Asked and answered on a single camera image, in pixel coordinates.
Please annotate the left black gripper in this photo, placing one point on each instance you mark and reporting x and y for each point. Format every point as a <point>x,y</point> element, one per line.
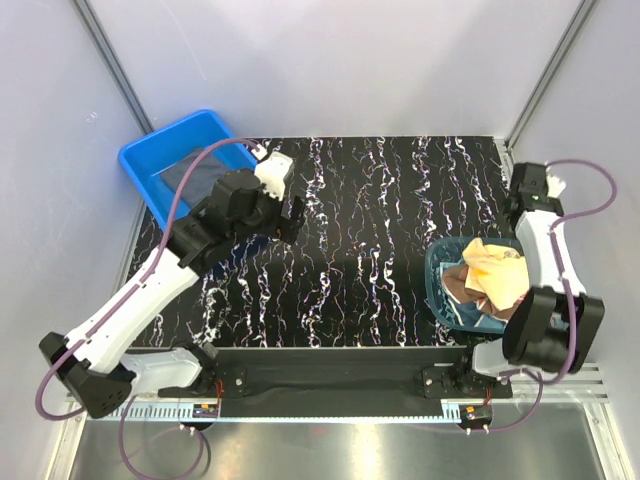
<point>282,227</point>

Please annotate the yellow towel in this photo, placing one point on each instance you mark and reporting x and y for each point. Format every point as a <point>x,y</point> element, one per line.
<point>498,272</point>

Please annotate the dark grey-blue towel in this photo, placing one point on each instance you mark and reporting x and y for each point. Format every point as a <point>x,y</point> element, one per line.
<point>201,181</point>

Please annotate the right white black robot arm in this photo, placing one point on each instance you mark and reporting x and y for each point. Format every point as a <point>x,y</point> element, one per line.
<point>553,328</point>

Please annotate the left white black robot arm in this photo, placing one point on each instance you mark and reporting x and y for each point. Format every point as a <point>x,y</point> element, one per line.
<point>92,360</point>

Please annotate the translucent teal plastic basket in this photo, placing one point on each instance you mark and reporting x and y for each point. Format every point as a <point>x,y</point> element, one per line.
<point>445,253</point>

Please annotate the brown towel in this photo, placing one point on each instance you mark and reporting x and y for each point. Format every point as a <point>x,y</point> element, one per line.
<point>454,283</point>

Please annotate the blue plastic bin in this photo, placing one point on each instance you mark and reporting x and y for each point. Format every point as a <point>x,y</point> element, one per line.
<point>147,157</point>

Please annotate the right small connector board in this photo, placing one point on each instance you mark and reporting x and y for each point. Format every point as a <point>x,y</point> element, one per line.
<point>478,412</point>

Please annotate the small connector board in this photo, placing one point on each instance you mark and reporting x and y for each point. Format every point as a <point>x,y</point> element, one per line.
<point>478,412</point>
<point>205,410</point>

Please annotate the left small connector board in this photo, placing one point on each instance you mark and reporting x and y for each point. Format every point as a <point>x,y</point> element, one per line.
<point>205,410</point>

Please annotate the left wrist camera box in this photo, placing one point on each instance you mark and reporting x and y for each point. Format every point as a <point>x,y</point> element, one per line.
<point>273,172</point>

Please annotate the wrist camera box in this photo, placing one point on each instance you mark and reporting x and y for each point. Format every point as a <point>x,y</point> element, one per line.
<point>273,172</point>
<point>555,185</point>

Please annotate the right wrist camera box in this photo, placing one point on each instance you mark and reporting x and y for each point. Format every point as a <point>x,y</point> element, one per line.
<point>555,185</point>

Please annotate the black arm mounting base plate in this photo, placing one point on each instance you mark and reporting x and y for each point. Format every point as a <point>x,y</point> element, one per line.
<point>431,372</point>

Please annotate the aluminium front rail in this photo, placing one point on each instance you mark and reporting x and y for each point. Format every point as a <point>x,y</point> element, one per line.
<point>356,407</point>

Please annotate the right aluminium frame post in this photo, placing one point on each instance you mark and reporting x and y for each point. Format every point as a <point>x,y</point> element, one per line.
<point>570,35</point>

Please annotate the aluminium frame post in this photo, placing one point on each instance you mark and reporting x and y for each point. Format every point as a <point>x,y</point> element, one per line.
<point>570,35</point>
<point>108,55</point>

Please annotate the left aluminium frame post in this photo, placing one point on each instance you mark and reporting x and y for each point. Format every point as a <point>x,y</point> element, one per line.
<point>108,55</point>

